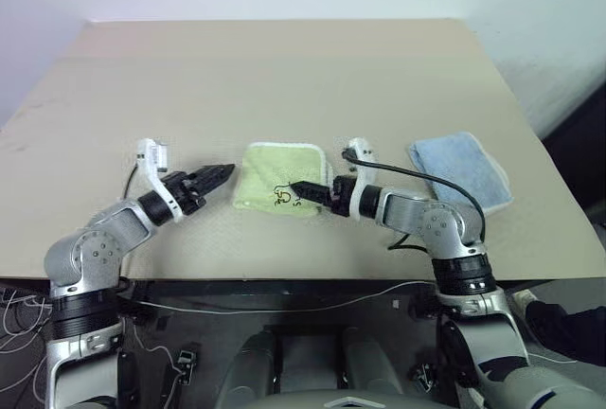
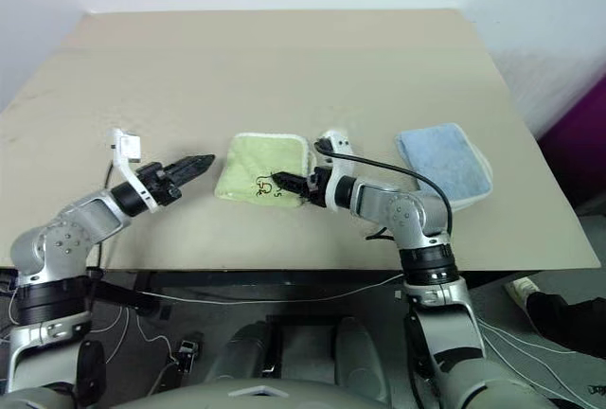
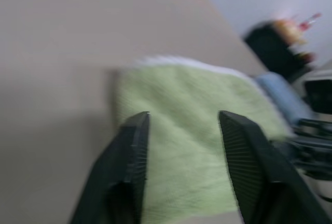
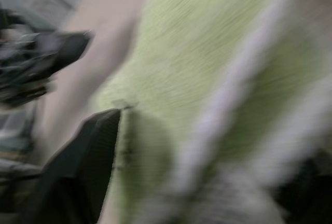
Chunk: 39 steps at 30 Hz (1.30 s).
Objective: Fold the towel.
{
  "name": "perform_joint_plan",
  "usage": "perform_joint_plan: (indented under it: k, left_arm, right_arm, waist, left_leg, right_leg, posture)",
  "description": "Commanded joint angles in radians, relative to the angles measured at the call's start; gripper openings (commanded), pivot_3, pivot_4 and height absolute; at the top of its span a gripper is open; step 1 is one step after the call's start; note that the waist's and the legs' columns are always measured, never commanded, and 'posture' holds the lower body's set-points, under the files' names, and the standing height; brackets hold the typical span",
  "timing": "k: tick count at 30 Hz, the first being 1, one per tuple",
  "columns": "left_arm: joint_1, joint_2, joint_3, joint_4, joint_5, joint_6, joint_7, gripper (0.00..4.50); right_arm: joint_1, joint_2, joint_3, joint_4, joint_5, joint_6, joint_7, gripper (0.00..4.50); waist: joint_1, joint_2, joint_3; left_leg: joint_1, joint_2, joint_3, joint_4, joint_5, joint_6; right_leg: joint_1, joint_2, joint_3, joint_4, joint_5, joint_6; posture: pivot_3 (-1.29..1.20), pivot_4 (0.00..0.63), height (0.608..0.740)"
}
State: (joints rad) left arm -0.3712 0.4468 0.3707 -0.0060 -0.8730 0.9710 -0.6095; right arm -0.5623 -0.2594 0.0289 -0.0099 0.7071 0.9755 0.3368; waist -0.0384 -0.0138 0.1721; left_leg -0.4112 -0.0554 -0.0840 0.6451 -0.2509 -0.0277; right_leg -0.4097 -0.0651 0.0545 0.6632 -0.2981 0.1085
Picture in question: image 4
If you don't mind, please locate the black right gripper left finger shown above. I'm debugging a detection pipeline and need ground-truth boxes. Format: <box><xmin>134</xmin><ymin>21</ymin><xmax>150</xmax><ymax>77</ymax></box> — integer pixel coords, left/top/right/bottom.
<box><xmin>24</xmin><ymin>108</ymin><xmax>122</xmax><ymax>224</ymax></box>

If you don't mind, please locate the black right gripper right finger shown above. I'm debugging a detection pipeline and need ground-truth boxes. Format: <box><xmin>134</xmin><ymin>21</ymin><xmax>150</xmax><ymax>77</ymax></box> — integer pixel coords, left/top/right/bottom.
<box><xmin>272</xmin><ymin>150</ymin><xmax>332</xmax><ymax>211</ymax></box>

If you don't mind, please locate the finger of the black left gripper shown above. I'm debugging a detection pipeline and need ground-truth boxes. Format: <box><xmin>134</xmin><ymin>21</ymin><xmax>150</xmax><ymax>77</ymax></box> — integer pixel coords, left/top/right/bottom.
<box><xmin>53</xmin><ymin>30</ymin><xmax>94</xmax><ymax>76</ymax></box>

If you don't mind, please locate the green towel with white trim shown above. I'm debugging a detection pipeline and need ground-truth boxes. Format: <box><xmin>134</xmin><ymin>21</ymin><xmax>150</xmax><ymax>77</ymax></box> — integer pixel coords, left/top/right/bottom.
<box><xmin>95</xmin><ymin>0</ymin><xmax>332</xmax><ymax>224</ymax></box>

